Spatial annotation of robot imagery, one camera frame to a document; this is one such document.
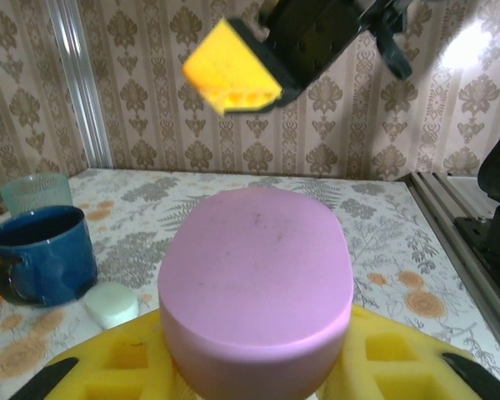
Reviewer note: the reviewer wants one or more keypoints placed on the pale mint charging case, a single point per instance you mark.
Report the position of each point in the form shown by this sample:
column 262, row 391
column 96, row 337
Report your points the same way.
column 110, row 306

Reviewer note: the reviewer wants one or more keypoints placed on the aluminium front rail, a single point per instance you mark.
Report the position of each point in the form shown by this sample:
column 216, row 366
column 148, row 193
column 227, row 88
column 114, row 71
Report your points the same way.
column 441, row 233

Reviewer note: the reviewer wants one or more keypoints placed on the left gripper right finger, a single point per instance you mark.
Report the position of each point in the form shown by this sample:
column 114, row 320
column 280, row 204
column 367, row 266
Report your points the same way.
column 400, row 358

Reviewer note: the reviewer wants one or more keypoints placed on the teal glass tumbler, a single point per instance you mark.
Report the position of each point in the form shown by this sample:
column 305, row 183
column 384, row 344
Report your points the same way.
column 33, row 191

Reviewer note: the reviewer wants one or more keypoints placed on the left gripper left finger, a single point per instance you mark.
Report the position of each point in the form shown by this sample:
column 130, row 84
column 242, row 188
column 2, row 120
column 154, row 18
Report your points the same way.
column 108, row 362

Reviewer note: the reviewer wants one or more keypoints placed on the dark blue mug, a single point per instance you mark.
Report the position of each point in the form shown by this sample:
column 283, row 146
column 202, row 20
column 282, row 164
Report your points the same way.
column 58, row 266

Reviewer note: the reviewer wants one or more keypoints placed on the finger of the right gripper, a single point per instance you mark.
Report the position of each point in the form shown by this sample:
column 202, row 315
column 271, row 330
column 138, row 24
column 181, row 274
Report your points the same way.
column 229, row 66

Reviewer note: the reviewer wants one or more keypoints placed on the floral tablecloth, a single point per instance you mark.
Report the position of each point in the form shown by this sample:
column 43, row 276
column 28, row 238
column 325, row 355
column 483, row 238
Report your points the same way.
column 150, row 216

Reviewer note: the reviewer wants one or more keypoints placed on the aluminium corner post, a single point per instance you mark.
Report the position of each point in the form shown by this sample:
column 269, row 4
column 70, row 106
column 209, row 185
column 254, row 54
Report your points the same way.
column 81, row 83

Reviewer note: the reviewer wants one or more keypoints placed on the purple earbud charging case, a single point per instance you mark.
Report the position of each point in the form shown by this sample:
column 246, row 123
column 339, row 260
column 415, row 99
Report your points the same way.
column 254, row 271

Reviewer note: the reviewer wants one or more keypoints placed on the grey metal panel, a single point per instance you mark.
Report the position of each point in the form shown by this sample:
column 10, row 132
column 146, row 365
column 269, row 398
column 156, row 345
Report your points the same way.
column 462, row 196

